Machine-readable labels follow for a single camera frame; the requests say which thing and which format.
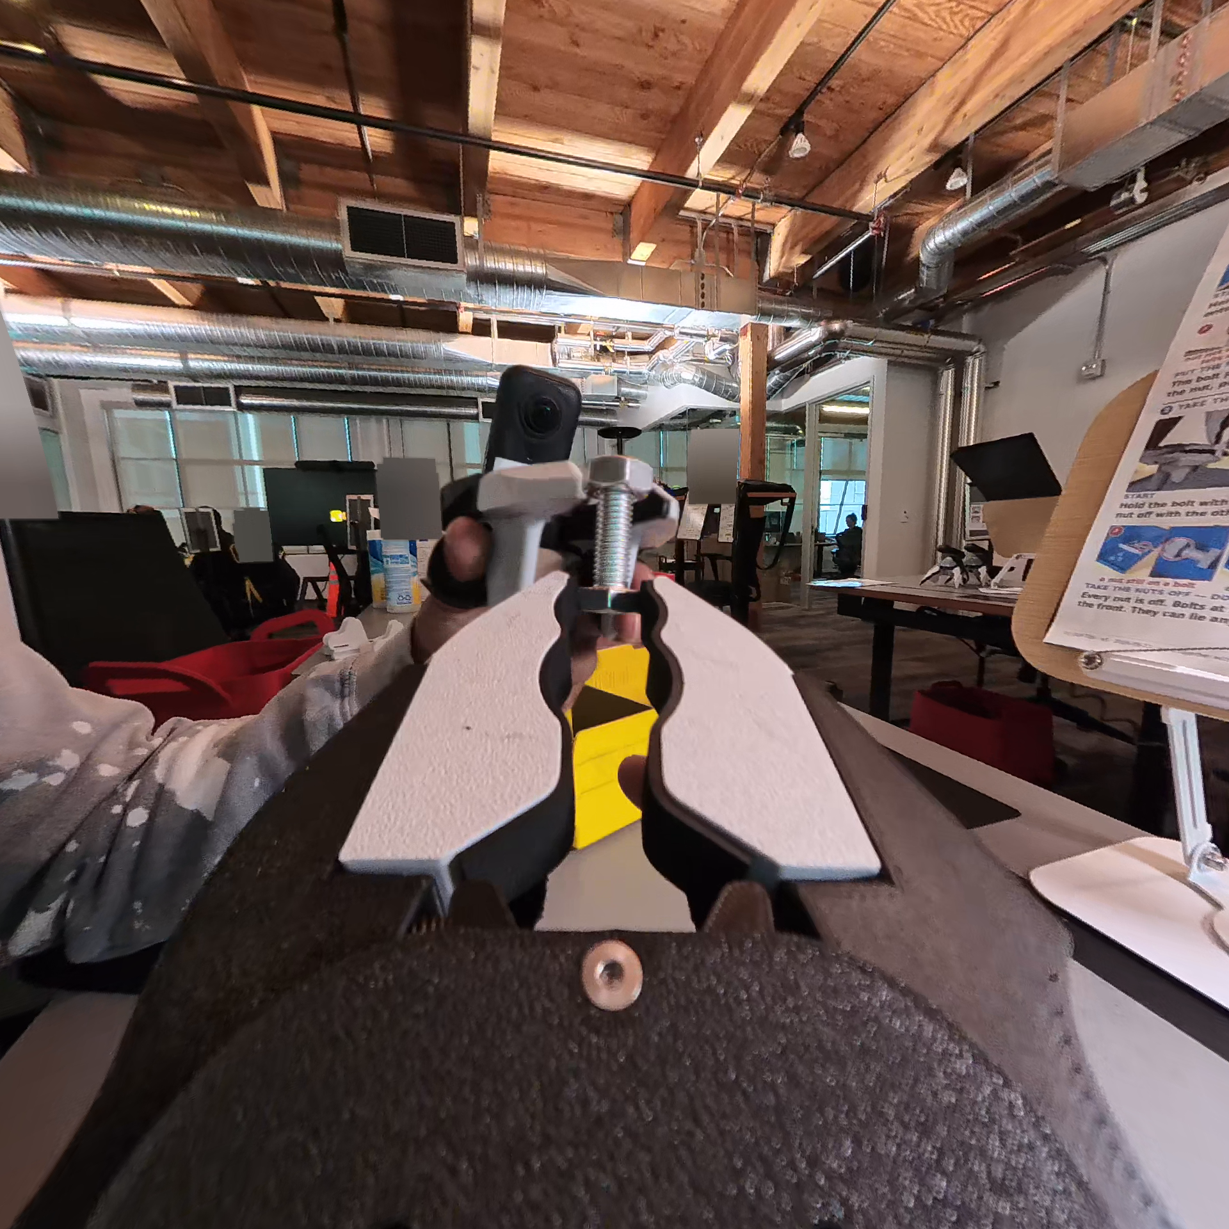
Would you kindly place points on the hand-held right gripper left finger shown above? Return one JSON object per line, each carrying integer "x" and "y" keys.
{"x": 460, "y": 749}

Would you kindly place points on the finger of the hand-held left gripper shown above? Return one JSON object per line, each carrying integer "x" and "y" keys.
{"x": 656, "y": 514}
{"x": 523, "y": 524}

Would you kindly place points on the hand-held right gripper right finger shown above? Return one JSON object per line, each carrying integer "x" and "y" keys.
{"x": 757, "y": 758}

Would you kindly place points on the silver hex bolt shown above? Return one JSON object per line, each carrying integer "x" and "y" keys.
{"x": 614, "y": 537}

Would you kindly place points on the silver hex nut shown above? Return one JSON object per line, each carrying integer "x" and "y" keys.
{"x": 614, "y": 597}

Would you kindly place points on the yellow plastic bin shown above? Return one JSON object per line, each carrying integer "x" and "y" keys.
{"x": 610, "y": 777}

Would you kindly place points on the person's left forearm grey sleeve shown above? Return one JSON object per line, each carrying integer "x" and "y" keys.
{"x": 172, "y": 787}

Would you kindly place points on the person's left hand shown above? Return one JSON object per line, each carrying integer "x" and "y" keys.
{"x": 479, "y": 624}

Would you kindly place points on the person's right hand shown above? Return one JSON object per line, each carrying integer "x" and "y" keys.
{"x": 633, "y": 783}

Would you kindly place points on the black floor lamp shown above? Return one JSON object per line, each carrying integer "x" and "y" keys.
{"x": 618, "y": 436}

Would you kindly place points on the black standing desk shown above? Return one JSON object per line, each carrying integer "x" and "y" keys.
{"x": 768, "y": 537}

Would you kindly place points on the blue white wipes canister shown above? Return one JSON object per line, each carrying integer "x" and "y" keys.
{"x": 398, "y": 577}

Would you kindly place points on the white gripper holder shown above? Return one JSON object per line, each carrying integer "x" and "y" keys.
{"x": 346, "y": 638}

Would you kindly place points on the orange traffic cone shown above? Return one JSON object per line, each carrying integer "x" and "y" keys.
{"x": 332, "y": 587}

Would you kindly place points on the black monitor screen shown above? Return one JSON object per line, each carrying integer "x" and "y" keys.
{"x": 307, "y": 499}

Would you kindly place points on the red fabric bin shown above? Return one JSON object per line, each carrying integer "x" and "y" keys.
{"x": 978, "y": 735}

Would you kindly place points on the white air vent grille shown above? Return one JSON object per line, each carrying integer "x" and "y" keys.
{"x": 402, "y": 233}

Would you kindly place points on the long wooden desk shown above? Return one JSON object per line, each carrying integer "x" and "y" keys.
{"x": 921, "y": 600}

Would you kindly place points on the red tote bag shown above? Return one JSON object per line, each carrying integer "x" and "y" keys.
{"x": 210, "y": 672}

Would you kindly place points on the idle black white gripper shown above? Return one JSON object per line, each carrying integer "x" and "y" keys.
{"x": 939, "y": 568}
{"x": 974, "y": 566}

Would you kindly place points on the black tilted screen panel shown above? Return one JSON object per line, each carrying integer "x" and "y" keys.
{"x": 1003, "y": 466}

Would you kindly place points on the black angled panel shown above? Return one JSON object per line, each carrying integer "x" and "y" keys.
{"x": 95, "y": 586}

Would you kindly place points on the printed instruction sheet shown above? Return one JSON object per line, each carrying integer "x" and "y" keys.
{"x": 1161, "y": 480}

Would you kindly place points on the wooden post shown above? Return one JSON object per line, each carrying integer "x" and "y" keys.
{"x": 753, "y": 403}

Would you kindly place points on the silver ventilation duct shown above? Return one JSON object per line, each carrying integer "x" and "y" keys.
{"x": 191, "y": 230}

